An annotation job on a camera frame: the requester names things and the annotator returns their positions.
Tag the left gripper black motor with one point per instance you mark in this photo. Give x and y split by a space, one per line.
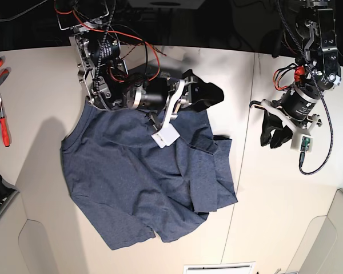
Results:
296 103

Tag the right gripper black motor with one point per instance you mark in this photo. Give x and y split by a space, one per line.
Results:
156 95

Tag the blue grey t-shirt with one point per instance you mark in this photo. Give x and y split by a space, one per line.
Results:
132 190

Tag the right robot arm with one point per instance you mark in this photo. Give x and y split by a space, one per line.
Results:
103 74

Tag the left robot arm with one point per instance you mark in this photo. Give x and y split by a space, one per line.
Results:
316 69

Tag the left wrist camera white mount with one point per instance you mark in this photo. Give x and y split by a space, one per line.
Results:
302 140

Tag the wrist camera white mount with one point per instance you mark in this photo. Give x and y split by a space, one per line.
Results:
167 134
302 140

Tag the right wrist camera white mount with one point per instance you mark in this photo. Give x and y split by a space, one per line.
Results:
167 134

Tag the red handled screwdriver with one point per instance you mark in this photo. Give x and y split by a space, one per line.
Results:
4 130

